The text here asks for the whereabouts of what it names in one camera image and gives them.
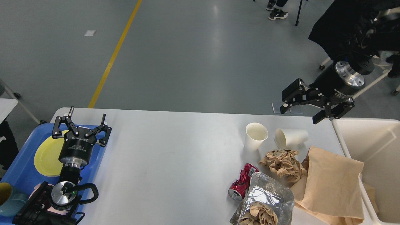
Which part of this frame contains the person in black clothes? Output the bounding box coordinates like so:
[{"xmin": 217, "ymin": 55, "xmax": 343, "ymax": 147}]
[{"xmin": 266, "ymin": 0, "xmax": 288, "ymax": 20}]

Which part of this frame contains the white plastic bin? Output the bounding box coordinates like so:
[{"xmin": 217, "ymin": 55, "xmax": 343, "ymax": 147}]
[{"xmin": 332, "ymin": 118, "xmax": 400, "ymax": 225}]

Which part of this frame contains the teal mug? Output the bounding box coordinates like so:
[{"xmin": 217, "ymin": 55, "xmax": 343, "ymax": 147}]
[{"xmin": 0, "ymin": 182, "xmax": 29, "ymax": 217}]

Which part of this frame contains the black jacket on chair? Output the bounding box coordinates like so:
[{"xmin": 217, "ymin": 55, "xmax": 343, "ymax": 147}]
[{"xmin": 308, "ymin": 0, "xmax": 399, "ymax": 61}]

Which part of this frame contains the yellow plastic plate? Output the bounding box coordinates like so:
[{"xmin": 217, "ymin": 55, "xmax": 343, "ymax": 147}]
[{"xmin": 34, "ymin": 136, "xmax": 64, "ymax": 177}]

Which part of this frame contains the pink ribbed mug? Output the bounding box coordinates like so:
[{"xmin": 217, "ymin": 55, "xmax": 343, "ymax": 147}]
[{"xmin": 29, "ymin": 183, "xmax": 68, "ymax": 215}]

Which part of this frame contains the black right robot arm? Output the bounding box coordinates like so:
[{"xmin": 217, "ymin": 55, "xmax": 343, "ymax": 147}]
[{"xmin": 279, "ymin": 9, "xmax": 399, "ymax": 124}]

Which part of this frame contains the crushed red soda can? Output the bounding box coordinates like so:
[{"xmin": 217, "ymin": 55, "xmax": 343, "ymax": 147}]
[{"xmin": 227, "ymin": 163, "xmax": 259, "ymax": 201}]

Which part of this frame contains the brown paper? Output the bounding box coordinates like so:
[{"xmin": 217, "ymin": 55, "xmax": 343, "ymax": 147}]
[{"xmin": 238, "ymin": 201, "xmax": 278, "ymax": 225}]

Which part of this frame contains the black tripod leg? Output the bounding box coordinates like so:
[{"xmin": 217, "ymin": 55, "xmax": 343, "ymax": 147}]
[{"xmin": 295, "ymin": 0, "xmax": 304, "ymax": 27}]

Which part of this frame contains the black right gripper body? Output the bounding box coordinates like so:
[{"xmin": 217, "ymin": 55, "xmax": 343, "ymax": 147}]
[{"xmin": 312, "ymin": 61, "xmax": 365, "ymax": 104}]

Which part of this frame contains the white side table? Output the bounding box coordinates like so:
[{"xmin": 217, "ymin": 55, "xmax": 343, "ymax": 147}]
[{"xmin": 0, "ymin": 78, "xmax": 47, "ymax": 125}]

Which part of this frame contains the white office chair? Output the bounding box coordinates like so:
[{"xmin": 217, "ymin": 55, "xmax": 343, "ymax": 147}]
[{"xmin": 319, "ymin": 9, "xmax": 400, "ymax": 95}]

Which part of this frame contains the blue plastic tray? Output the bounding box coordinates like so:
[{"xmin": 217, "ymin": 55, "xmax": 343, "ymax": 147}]
[{"xmin": 0, "ymin": 124, "xmax": 108, "ymax": 225}]

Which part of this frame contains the silver foil bag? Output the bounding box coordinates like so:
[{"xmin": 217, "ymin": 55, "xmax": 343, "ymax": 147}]
[{"xmin": 230, "ymin": 172, "xmax": 294, "ymax": 225}]

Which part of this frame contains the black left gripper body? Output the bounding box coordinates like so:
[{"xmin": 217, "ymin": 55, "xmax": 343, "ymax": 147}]
[{"xmin": 58, "ymin": 131, "xmax": 97, "ymax": 166}]

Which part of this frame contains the crumpled brown paper ball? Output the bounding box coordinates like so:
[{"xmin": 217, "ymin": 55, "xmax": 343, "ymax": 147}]
[{"xmin": 258, "ymin": 149, "xmax": 308, "ymax": 183}]

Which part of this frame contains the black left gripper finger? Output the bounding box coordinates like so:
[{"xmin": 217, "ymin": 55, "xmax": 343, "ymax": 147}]
[
  {"xmin": 84, "ymin": 113, "xmax": 112, "ymax": 147},
  {"xmin": 52, "ymin": 106, "xmax": 79, "ymax": 139}
]

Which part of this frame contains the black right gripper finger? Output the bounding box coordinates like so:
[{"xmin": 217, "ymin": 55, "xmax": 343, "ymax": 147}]
[
  {"xmin": 312, "ymin": 98, "xmax": 355, "ymax": 124},
  {"xmin": 280, "ymin": 78, "xmax": 328, "ymax": 114}
]

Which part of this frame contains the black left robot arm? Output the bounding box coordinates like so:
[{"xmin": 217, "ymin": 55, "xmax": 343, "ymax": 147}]
[{"xmin": 12, "ymin": 107, "xmax": 112, "ymax": 225}]

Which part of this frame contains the brown paper bag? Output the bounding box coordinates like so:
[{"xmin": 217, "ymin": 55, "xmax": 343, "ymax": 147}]
[{"xmin": 290, "ymin": 146, "xmax": 373, "ymax": 225}]

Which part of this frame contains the white paper cup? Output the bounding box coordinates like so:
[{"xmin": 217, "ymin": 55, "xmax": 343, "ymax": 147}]
[{"xmin": 244, "ymin": 122, "xmax": 269, "ymax": 151}]

